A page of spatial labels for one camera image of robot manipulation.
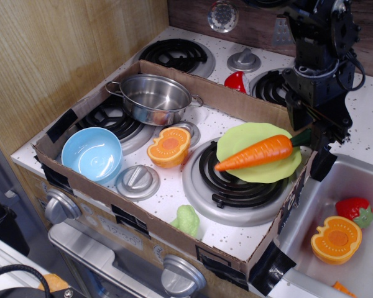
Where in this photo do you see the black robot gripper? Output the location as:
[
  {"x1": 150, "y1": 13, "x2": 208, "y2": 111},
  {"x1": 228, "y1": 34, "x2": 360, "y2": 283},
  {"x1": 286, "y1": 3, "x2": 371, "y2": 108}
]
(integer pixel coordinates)
[{"x1": 282, "y1": 68, "x2": 352, "y2": 149}]

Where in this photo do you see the orange plastic toy carrot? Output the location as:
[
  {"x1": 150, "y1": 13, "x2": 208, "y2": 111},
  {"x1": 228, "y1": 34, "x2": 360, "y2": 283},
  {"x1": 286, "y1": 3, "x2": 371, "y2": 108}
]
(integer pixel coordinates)
[{"x1": 214, "y1": 129, "x2": 311, "y2": 171}]

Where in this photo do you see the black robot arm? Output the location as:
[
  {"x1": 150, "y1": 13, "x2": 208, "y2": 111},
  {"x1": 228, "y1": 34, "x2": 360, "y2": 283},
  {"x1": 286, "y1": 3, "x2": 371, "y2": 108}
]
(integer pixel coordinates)
[{"x1": 246, "y1": 1, "x2": 366, "y2": 151}]

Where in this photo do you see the light green plastic plate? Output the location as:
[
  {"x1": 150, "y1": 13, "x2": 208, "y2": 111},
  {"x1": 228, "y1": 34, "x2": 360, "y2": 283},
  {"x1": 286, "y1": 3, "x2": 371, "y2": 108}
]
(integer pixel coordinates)
[{"x1": 216, "y1": 122, "x2": 302, "y2": 183}]

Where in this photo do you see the black rear right burner coil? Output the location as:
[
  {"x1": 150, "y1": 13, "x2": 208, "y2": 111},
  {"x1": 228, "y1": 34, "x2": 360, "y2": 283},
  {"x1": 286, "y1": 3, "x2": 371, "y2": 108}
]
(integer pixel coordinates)
[{"x1": 249, "y1": 68, "x2": 288, "y2": 107}]

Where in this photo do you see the red toy pepper slice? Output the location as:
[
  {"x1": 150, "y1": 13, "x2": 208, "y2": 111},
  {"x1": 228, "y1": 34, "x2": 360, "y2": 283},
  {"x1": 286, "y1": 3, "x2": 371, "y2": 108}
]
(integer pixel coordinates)
[{"x1": 224, "y1": 71, "x2": 251, "y2": 95}]

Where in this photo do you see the silver stove knob rear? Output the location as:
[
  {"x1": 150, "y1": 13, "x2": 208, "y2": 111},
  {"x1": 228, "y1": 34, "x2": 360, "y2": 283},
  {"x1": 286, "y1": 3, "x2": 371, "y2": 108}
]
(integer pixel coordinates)
[{"x1": 227, "y1": 48, "x2": 261, "y2": 73}]

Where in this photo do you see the silver stove knob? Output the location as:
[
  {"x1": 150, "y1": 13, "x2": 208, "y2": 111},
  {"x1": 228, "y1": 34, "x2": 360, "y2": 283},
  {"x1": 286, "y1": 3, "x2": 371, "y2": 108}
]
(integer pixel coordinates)
[
  {"x1": 115, "y1": 165, "x2": 160, "y2": 201},
  {"x1": 227, "y1": 48, "x2": 261, "y2": 73},
  {"x1": 170, "y1": 121, "x2": 201, "y2": 148}
]

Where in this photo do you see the hanging metal spatula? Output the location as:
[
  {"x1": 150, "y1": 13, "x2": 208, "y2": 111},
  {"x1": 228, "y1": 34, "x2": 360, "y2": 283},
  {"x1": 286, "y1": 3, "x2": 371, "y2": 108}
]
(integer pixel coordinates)
[{"x1": 272, "y1": 15, "x2": 294, "y2": 46}]

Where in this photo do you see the red toy strawberry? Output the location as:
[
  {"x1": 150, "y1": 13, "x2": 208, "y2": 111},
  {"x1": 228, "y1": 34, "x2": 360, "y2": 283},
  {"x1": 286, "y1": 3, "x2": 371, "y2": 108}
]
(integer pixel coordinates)
[{"x1": 335, "y1": 197, "x2": 373, "y2": 229}]

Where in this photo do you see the black front right burner coil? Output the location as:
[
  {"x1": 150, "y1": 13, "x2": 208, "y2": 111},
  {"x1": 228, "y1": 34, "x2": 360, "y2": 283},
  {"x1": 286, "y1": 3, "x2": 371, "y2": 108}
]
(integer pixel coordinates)
[{"x1": 198, "y1": 141, "x2": 288, "y2": 209}]

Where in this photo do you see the silver stove knob middle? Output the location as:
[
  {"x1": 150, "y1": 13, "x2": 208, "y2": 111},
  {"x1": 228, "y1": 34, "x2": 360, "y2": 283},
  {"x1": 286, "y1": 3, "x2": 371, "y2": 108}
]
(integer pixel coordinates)
[{"x1": 170, "y1": 121, "x2": 201, "y2": 148}]

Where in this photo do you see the orange toy pumpkin half in sink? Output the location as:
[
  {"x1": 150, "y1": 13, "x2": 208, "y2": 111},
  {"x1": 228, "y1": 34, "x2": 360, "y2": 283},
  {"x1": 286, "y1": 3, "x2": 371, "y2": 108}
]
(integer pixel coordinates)
[{"x1": 310, "y1": 215, "x2": 362, "y2": 265}]

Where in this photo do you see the hanging metal strainer ladle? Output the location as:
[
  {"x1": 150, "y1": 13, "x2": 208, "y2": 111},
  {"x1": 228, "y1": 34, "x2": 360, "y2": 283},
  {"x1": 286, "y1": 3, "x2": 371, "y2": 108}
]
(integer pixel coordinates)
[{"x1": 207, "y1": 1, "x2": 239, "y2": 34}]

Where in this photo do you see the brown cardboard fence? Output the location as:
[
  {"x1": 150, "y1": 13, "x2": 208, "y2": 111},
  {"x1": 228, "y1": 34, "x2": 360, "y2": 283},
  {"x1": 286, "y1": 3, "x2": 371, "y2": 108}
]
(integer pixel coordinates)
[{"x1": 35, "y1": 60, "x2": 305, "y2": 291}]

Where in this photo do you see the green toy vegetable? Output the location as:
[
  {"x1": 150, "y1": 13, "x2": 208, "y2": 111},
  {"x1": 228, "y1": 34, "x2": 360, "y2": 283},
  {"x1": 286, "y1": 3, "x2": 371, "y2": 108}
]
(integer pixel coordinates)
[{"x1": 170, "y1": 205, "x2": 200, "y2": 237}]

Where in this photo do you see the stainless steel pot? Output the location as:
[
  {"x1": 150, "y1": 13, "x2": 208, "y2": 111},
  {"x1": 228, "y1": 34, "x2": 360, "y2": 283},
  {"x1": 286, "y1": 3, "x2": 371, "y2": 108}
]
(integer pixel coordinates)
[{"x1": 105, "y1": 74, "x2": 204, "y2": 126}]

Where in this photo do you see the metal sink basin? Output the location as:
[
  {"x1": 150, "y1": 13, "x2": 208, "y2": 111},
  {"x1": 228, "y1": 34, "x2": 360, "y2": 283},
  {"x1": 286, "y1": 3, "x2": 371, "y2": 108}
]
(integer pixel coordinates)
[{"x1": 278, "y1": 155, "x2": 373, "y2": 297}]

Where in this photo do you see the orange toy piece in sink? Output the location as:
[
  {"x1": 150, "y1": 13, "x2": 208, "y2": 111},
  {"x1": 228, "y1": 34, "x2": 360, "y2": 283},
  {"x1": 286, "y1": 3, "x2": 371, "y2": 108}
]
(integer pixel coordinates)
[{"x1": 332, "y1": 281, "x2": 357, "y2": 298}]

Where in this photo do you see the silver stove knob front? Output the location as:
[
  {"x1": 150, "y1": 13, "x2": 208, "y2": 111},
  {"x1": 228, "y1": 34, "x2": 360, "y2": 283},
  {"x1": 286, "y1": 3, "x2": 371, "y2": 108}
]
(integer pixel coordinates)
[{"x1": 115, "y1": 165, "x2": 160, "y2": 201}]

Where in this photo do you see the black front left burner coil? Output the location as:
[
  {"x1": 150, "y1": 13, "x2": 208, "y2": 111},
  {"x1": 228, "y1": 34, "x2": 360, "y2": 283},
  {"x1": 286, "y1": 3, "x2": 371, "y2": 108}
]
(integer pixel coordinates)
[{"x1": 76, "y1": 95, "x2": 150, "y2": 142}]

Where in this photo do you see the silver oven knob right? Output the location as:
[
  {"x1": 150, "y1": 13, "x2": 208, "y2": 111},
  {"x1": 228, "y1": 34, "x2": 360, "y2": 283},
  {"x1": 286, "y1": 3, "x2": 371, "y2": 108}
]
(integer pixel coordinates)
[{"x1": 161, "y1": 255, "x2": 206, "y2": 297}]

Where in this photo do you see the silver oven knob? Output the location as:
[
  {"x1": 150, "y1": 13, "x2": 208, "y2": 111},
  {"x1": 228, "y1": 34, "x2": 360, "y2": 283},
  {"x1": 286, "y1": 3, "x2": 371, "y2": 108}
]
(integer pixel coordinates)
[
  {"x1": 44, "y1": 189, "x2": 81, "y2": 224},
  {"x1": 161, "y1": 255, "x2": 206, "y2": 297}
]

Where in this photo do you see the light blue plastic bowl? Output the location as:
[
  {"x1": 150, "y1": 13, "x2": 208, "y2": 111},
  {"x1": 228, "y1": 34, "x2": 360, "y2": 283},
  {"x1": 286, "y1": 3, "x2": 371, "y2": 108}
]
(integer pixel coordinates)
[{"x1": 61, "y1": 127, "x2": 123, "y2": 184}]

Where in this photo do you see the silver oven knob left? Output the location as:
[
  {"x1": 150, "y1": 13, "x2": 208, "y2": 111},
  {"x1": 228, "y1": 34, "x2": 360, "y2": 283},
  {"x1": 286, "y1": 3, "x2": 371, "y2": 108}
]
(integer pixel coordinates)
[{"x1": 44, "y1": 189, "x2": 81, "y2": 224}]

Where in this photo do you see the silver oven door handle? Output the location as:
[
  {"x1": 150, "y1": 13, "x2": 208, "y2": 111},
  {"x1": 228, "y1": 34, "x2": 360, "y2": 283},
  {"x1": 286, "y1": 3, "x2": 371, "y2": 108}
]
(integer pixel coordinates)
[{"x1": 48, "y1": 223, "x2": 167, "y2": 297}]

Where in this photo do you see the black cable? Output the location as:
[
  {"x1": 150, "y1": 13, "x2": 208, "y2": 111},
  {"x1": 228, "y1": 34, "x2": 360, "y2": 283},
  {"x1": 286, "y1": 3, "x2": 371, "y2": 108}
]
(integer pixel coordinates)
[{"x1": 0, "y1": 264, "x2": 52, "y2": 298}]

